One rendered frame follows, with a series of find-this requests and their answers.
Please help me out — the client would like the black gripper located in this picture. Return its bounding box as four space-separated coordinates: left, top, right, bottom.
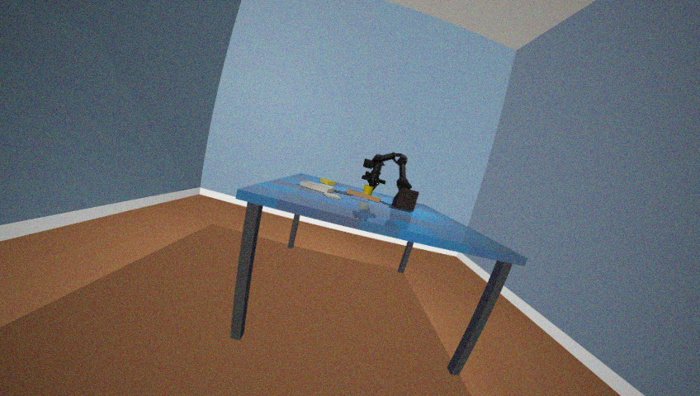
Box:
362 169 386 190

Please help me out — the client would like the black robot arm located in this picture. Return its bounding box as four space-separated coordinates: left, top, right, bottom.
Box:
363 153 412 190

